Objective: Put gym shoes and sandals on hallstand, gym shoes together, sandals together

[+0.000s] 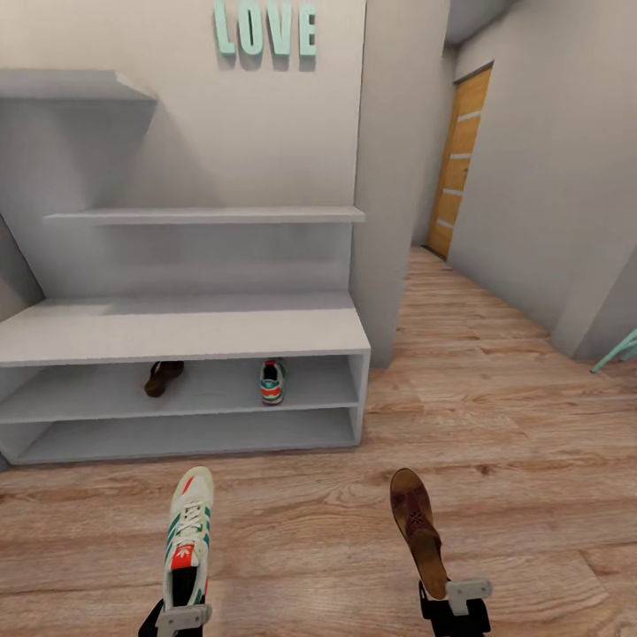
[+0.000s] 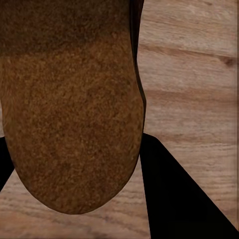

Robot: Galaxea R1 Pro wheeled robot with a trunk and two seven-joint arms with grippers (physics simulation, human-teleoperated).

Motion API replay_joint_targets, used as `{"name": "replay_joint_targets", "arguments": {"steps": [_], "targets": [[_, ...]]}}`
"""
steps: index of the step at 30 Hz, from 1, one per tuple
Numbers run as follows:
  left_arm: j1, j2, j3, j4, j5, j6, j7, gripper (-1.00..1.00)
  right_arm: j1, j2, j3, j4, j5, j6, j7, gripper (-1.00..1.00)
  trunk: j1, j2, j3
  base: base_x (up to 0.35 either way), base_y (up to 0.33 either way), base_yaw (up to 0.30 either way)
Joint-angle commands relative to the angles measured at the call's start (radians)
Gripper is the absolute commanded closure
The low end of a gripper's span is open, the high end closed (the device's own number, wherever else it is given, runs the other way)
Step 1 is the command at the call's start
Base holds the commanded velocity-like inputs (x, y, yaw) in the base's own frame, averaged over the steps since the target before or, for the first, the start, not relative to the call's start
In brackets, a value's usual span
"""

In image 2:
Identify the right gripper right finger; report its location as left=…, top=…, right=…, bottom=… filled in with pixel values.
left=140, top=133, right=239, bottom=239

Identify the sandal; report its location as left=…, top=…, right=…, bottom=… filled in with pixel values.
left=0, top=0, right=146, bottom=215

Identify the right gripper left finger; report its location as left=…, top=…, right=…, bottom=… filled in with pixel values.
left=0, top=137, right=15, bottom=191

